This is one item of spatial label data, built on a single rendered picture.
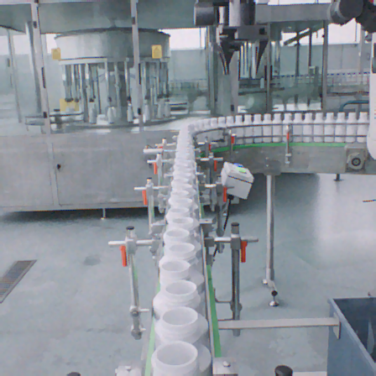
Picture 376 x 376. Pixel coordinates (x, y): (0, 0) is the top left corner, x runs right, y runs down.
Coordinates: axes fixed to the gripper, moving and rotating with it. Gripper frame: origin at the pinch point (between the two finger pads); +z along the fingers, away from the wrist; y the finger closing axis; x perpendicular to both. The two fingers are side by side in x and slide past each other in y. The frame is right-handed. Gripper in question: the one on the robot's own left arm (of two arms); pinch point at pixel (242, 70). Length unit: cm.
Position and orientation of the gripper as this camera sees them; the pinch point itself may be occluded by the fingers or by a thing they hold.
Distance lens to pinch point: 103.6
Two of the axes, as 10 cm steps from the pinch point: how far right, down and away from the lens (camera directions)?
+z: 0.2, 9.7, 2.3
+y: 10.0, -0.2, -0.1
